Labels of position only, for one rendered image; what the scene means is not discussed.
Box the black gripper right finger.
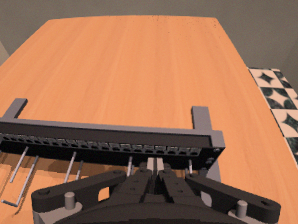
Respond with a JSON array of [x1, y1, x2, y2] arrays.
[[154, 158, 281, 224]]

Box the dark grey patch panel rack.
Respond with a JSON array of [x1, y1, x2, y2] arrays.
[[0, 98, 226, 207]]

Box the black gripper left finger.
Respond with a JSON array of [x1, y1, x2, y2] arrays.
[[31, 158, 155, 224]]

